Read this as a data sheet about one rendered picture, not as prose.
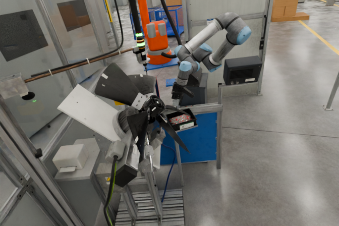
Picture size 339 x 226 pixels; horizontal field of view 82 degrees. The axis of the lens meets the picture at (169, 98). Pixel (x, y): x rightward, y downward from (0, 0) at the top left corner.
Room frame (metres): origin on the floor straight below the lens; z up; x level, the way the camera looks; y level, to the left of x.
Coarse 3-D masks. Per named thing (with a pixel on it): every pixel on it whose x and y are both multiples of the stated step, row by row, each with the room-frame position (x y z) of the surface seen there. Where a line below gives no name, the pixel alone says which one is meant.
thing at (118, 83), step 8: (112, 64) 1.06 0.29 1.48; (104, 72) 0.99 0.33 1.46; (112, 72) 1.02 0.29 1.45; (120, 72) 1.04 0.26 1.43; (104, 80) 0.96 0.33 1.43; (112, 80) 0.98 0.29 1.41; (120, 80) 1.00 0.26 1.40; (128, 80) 1.03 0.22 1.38; (96, 88) 0.91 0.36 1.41; (104, 88) 0.93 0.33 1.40; (112, 88) 0.95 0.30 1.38; (120, 88) 0.97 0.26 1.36; (128, 88) 0.99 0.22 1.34; (136, 88) 1.02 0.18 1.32; (104, 96) 0.91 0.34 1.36; (112, 96) 0.93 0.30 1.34; (120, 96) 0.95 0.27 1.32; (128, 96) 0.97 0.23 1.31; (136, 96) 0.99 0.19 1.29; (128, 104) 0.95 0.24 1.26
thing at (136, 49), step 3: (135, 48) 1.06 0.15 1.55; (138, 48) 1.07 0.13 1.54; (135, 51) 1.06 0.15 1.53; (138, 51) 1.06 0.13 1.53; (138, 54) 1.06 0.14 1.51; (138, 57) 1.06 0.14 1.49; (138, 60) 1.07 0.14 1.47; (141, 60) 1.07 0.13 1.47; (147, 60) 1.07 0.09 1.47; (141, 63) 1.06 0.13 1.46; (144, 63) 1.06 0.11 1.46
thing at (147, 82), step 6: (132, 78) 1.27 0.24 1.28; (138, 78) 1.27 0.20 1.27; (144, 78) 1.28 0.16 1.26; (150, 78) 1.29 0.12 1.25; (156, 78) 1.32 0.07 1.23; (138, 84) 1.21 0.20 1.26; (144, 84) 1.20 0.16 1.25; (150, 84) 1.21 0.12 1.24; (144, 90) 1.14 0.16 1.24; (150, 90) 1.14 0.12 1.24
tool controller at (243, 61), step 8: (248, 56) 1.43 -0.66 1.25; (256, 56) 1.42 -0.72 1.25; (224, 64) 1.44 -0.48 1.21; (232, 64) 1.37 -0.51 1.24; (240, 64) 1.36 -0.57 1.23; (248, 64) 1.34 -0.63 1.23; (256, 64) 1.33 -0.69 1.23; (224, 72) 1.44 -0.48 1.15; (232, 72) 1.35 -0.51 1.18; (240, 72) 1.35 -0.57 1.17; (248, 72) 1.35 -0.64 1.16; (256, 72) 1.35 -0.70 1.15; (224, 80) 1.43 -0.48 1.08; (232, 80) 1.37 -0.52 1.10; (240, 80) 1.37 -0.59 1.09; (248, 80) 1.37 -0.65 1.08; (256, 80) 1.37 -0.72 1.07
